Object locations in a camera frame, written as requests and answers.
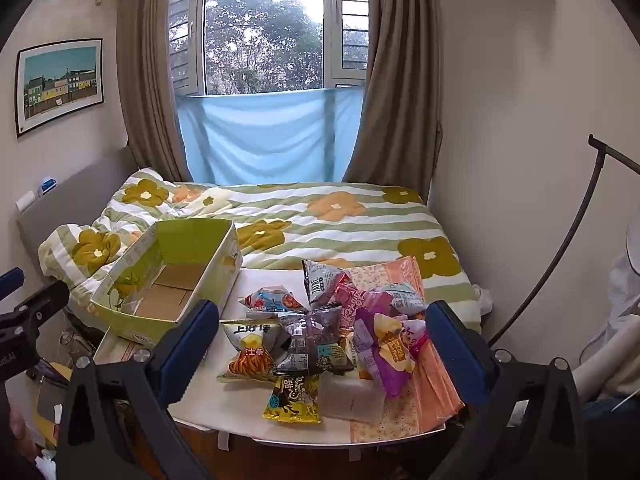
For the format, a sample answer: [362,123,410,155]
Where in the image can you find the green and white cardboard box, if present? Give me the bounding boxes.
[90,217,244,347]

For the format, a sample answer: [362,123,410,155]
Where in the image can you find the white framed window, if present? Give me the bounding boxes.
[167,0,375,97]

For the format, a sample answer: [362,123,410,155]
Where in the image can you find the brown curtain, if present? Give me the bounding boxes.
[342,0,444,204]
[116,0,190,183]

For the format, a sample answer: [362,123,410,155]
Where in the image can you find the pink striped marshmallow packet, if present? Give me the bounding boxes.
[327,274,396,333]

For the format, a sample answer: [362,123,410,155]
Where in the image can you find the light blue cloth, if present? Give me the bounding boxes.
[176,87,365,184]

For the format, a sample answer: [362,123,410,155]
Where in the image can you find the person's body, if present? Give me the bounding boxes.
[570,252,640,480]

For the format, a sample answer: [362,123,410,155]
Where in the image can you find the black curved lamp stand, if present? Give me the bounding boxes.
[487,134,640,347]

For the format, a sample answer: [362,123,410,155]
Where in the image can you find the pile of snack packets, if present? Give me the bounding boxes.
[217,259,431,423]

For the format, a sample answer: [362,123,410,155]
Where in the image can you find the grey crisp packet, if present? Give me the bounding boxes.
[301,259,351,312]

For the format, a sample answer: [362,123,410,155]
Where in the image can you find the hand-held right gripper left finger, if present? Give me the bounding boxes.
[55,299,221,480]

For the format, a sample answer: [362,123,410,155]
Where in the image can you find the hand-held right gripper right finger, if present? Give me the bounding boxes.
[425,301,589,480]

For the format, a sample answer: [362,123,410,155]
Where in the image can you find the floral striped quilt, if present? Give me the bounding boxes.
[39,167,483,333]

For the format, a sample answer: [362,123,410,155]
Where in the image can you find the framed wall picture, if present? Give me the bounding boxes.
[14,37,105,138]

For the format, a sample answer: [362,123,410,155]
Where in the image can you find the grey bed headboard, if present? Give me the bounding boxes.
[17,147,137,281]

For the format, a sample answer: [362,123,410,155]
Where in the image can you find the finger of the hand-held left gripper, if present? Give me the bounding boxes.
[0,280,71,347]
[0,267,26,302]

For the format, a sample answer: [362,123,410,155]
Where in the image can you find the orange patterned cloth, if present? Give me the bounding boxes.
[345,255,467,444]

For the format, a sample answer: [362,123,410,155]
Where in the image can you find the white yellow fries packet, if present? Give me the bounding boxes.
[217,320,282,383]

